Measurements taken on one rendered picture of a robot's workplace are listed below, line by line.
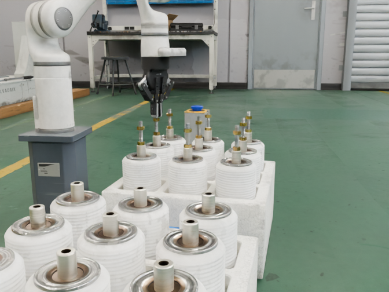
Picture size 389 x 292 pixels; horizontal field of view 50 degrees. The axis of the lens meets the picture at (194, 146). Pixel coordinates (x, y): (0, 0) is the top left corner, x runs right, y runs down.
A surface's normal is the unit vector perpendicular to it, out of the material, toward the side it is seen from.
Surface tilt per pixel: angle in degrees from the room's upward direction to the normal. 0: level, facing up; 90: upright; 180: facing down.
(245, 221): 90
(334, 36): 90
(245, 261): 0
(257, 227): 90
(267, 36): 90
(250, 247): 0
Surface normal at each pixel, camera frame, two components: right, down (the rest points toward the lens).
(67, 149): 0.60, 0.22
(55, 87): 0.39, 0.20
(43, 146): -0.08, 0.26
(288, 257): 0.00, -0.98
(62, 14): 0.79, 0.03
